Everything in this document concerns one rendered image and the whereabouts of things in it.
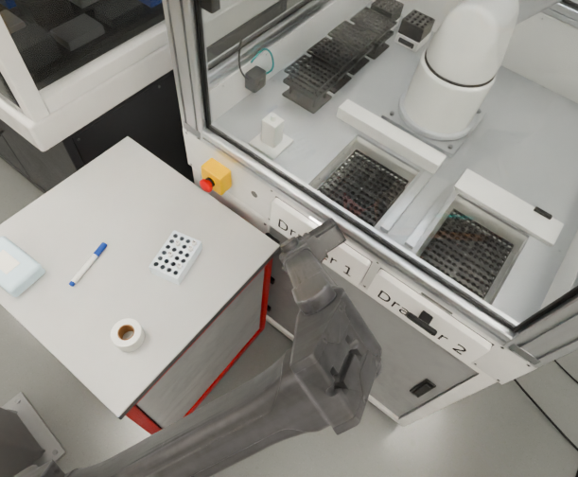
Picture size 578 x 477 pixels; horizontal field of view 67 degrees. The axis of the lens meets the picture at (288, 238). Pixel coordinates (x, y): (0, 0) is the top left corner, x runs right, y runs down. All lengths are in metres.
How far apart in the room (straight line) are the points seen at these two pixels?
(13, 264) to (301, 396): 0.99
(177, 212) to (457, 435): 1.39
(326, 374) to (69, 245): 1.02
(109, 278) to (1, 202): 1.37
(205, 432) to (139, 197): 1.00
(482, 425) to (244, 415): 1.71
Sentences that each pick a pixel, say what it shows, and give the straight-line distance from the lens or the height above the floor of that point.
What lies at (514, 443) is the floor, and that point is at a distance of 2.11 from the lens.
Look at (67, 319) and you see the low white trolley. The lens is 1.21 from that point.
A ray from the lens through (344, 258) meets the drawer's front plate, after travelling 1.07.
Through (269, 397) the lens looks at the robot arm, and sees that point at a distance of 0.39.
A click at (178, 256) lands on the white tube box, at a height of 0.80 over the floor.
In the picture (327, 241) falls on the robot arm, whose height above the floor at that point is 1.09.
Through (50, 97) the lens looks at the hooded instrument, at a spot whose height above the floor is 0.95.
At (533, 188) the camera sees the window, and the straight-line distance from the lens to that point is 0.75.
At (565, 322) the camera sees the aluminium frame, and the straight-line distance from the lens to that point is 0.92.
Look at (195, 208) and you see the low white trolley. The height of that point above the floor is 0.76.
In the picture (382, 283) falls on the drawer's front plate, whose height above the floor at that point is 0.90.
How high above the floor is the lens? 1.81
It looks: 58 degrees down
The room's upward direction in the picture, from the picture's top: 10 degrees clockwise
